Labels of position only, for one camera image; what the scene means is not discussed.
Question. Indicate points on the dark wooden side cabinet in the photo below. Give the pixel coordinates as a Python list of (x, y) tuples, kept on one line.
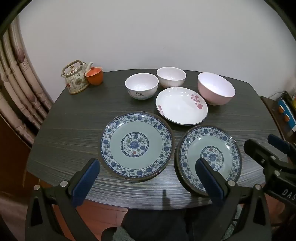
[(274, 111)]

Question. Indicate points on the plain white bowl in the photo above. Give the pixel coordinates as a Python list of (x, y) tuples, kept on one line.
[(171, 75)]

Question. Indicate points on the orange teacup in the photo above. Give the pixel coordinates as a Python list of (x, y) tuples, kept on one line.
[(94, 76)]

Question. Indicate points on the blue and white box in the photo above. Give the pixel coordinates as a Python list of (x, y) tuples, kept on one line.
[(286, 111)]

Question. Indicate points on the white plate with pink flowers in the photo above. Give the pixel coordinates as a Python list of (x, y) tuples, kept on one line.
[(178, 106)]

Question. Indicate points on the beige patterned curtain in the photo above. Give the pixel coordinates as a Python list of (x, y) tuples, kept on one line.
[(20, 88)]

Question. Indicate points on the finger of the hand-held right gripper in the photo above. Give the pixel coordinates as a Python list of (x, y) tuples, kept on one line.
[(256, 150), (277, 141)]

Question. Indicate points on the grey fluffy cloth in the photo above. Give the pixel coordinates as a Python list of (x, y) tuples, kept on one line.
[(115, 235)]

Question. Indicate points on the blue floral plate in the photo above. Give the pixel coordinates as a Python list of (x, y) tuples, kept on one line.
[(136, 136), (203, 143)]

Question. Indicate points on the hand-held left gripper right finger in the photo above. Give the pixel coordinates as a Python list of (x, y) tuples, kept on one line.
[(208, 180)]

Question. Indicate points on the white bowl with black print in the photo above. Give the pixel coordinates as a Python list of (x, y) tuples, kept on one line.
[(141, 84)]

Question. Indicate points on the large pink bowl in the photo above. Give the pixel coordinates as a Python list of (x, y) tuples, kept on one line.
[(215, 88)]

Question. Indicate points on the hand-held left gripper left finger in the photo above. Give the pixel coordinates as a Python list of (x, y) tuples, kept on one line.
[(85, 183)]

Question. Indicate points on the floral ceramic teapot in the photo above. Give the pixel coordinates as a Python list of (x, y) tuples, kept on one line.
[(75, 80)]

